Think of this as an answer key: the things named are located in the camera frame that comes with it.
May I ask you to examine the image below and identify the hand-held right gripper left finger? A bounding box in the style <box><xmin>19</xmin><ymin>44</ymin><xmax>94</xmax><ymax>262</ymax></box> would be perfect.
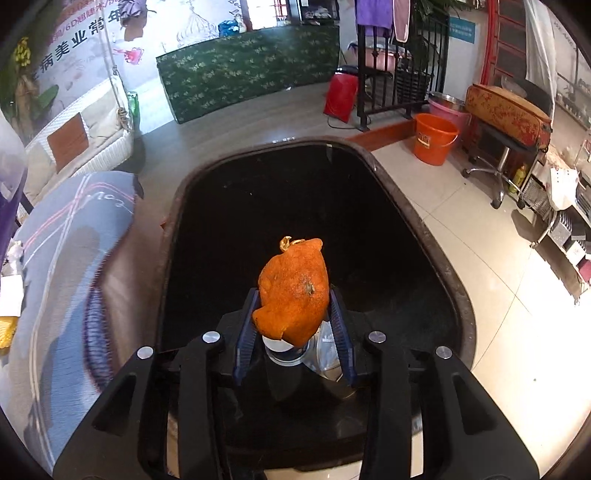
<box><xmin>53</xmin><ymin>287</ymin><xmax>264</xmax><ymax>480</ymax></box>

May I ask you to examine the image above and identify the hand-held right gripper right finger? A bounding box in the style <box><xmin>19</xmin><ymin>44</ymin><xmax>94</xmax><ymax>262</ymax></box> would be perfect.
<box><xmin>328</xmin><ymin>286</ymin><xmax>541</xmax><ymax>480</ymax></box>

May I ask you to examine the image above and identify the orange peel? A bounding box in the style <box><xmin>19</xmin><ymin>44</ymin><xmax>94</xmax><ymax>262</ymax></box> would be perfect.
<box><xmin>252</xmin><ymin>236</ymin><xmax>331</xmax><ymax>348</ymax></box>

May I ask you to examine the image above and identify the black lined trash bin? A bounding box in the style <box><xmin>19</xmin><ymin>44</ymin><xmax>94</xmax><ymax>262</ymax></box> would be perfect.
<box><xmin>156</xmin><ymin>141</ymin><xmax>477</xmax><ymax>472</ymax></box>

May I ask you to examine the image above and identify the silver foil packet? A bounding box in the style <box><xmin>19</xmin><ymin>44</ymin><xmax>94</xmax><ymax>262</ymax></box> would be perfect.
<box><xmin>302</xmin><ymin>322</ymin><xmax>346</xmax><ymax>382</ymax></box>

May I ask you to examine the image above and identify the white plastic cup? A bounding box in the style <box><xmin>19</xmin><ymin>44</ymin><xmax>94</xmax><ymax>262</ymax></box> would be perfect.
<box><xmin>262</xmin><ymin>335</ymin><xmax>305</xmax><ymax>368</ymax></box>

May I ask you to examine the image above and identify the grey striped tablecloth table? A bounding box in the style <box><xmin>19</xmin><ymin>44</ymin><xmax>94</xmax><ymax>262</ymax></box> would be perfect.
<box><xmin>0</xmin><ymin>171</ymin><xmax>145</xmax><ymax>472</ymax></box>

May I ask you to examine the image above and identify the orange bucket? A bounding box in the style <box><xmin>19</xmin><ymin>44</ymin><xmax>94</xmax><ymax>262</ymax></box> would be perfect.
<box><xmin>412</xmin><ymin>113</ymin><xmax>461</xmax><ymax>167</ymax></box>

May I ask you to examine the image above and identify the white wicker swing sofa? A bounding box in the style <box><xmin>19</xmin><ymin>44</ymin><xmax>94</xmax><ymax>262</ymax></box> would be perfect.
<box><xmin>21</xmin><ymin>76</ymin><xmax>137</xmax><ymax>205</ymax></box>

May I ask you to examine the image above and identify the metal swivel chair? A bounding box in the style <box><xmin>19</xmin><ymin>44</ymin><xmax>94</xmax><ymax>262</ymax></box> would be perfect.
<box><xmin>462</xmin><ymin>119</ymin><xmax>542</xmax><ymax>210</ymax></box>

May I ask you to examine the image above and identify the green bottle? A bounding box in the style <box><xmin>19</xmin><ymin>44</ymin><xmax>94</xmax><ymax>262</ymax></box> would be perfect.
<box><xmin>127</xmin><ymin>91</ymin><xmax>141</xmax><ymax>134</ymax></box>

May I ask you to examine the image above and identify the metal trolley shelf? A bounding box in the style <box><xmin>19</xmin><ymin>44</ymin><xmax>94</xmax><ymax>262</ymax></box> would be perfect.
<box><xmin>521</xmin><ymin>166</ymin><xmax>591</xmax><ymax>303</ymax></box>

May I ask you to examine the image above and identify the pink basin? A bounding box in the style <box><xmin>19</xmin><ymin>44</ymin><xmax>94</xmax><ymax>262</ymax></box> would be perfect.
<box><xmin>427</xmin><ymin>95</ymin><xmax>472</xmax><ymax>136</ymax></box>

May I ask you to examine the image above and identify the black iron railing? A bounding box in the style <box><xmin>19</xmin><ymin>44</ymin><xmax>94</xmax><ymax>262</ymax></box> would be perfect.
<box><xmin>355</xmin><ymin>0</ymin><xmax>451</xmax><ymax>133</ymax></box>

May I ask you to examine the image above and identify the beige cushion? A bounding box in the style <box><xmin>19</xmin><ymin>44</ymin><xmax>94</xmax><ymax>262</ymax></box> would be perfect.
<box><xmin>78</xmin><ymin>90</ymin><xmax>123</xmax><ymax>136</ymax></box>

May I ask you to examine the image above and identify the brown cushion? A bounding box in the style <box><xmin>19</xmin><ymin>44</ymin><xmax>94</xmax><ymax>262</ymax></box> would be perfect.
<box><xmin>46</xmin><ymin>112</ymin><xmax>90</xmax><ymax>163</ymax></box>

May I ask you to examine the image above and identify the metal basin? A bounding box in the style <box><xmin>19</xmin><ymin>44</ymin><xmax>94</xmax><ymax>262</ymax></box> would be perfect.
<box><xmin>427</xmin><ymin>91</ymin><xmax>468</xmax><ymax>110</ymax></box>

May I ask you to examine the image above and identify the green patterned board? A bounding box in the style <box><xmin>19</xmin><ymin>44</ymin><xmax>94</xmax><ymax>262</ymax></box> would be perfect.
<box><xmin>156</xmin><ymin>24</ymin><xmax>341</xmax><ymax>124</ymax></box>

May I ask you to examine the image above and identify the red patterned cushion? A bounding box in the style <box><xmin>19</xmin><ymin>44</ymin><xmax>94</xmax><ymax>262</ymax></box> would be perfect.
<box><xmin>464</xmin><ymin>84</ymin><xmax>553</xmax><ymax>154</ymax></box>

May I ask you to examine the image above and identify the blue bag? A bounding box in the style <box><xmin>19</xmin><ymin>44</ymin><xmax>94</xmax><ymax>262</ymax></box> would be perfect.
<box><xmin>218</xmin><ymin>19</ymin><xmax>248</xmax><ymax>38</ymax></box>

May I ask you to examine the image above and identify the green potted plant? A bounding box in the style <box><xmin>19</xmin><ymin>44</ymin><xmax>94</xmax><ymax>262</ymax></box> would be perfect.
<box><xmin>394</xmin><ymin>0</ymin><xmax>463</xmax><ymax>106</ymax></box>

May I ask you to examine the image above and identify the pink cloth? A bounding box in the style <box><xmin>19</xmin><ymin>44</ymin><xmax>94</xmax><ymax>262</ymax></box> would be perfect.
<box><xmin>392</xmin><ymin>0</ymin><xmax>413</xmax><ymax>44</ymax></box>

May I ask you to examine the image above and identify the red lattice window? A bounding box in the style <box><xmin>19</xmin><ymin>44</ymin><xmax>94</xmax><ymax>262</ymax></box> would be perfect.
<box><xmin>270</xmin><ymin>0</ymin><xmax>302</xmax><ymax>22</ymax></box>

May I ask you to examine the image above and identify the purple cloth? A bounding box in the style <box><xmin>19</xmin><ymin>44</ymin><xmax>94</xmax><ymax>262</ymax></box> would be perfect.
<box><xmin>358</xmin><ymin>0</ymin><xmax>396</xmax><ymax>29</ymax></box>

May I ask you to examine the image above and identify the white curtain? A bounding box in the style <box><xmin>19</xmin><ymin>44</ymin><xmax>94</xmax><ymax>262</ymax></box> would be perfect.
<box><xmin>524</xmin><ymin>0</ymin><xmax>560</xmax><ymax>108</ymax></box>

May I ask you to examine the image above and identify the swing rope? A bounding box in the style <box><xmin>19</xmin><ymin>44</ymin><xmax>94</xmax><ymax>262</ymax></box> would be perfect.
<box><xmin>99</xmin><ymin>0</ymin><xmax>133</xmax><ymax>133</ymax></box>

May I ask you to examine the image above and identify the blue wall sign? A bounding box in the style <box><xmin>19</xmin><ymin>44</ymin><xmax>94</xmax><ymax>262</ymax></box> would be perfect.
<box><xmin>450</xmin><ymin>18</ymin><xmax>476</xmax><ymax>46</ymax></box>

